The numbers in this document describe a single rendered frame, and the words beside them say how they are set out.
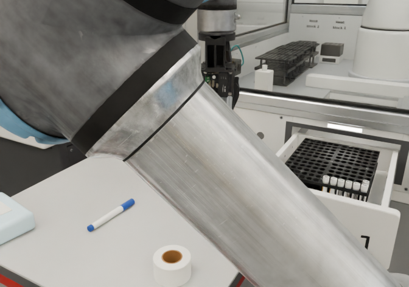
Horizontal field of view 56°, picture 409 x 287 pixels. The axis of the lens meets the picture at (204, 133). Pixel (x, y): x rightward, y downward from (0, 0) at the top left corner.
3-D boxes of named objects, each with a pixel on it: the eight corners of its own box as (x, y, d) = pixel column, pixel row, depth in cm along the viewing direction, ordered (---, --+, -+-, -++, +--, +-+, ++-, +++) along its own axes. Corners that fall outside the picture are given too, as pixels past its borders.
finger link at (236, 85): (217, 112, 80) (215, 72, 77) (218, 109, 82) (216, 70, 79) (240, 112, 80) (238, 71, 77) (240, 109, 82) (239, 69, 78)
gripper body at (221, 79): (195, 99, 74) (193, 35, 69) (199, 88, 82) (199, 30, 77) (234, 100, 73) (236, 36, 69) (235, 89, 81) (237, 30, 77)
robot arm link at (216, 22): (199, 8, 76) (240, 8, 75) (199, 31, 78) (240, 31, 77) (194, 10, 69) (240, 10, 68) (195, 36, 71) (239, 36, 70)
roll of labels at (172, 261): (156, 290, 67) (155, 273, 66) (151, 264, 74) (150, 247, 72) (195, 284, 69) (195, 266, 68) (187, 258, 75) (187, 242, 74)
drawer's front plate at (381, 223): (388, 271, 64) (400, 215, 60) (230, 222, 77) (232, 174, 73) (389, 265, 65) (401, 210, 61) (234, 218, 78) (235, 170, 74)
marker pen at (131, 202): (91, 233, 83) (90, 227, 82) (86, 230, 84) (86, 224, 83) (135, 204, 94) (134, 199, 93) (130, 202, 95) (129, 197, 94)
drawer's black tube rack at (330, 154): (362, 222, 74) (367, 193, 71) (274, 199, 82) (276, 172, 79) (375, 175, 92) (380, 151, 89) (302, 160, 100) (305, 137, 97)
